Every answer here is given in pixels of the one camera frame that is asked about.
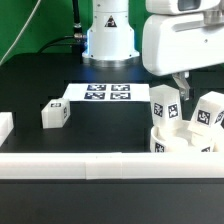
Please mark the white left fence wall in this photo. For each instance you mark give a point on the white left fence wall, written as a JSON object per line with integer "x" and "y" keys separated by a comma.
{"x": 6, "y": 125}

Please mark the white front fence wall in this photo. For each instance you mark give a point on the white front fence wall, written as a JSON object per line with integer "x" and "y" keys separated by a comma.
{"x": 88, "y": 166}

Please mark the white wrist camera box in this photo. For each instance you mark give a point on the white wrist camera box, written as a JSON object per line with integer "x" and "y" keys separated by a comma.
{"x": 177, "y": 7}

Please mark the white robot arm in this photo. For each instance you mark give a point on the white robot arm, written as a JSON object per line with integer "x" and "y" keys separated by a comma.
{"x": 111, "y": 40}

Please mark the white fence wall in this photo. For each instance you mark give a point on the white fence wall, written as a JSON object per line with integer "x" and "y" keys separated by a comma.
{"x": 88, "y": 166}
{"x": 6, "y": 125}

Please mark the white round stool seat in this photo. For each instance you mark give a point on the white round stool seat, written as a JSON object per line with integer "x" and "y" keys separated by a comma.
{"x": 183, "y": 140}

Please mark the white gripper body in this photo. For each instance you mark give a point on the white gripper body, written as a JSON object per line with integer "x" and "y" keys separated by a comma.
{"x": 174, "y": 44}

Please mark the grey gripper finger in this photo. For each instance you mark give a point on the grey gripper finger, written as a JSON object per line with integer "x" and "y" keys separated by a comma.
{"x": 181, "y": 80}

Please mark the white marker sheet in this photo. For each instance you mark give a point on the white marker sheet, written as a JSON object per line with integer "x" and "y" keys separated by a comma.
{"x": 123, "y": 92}

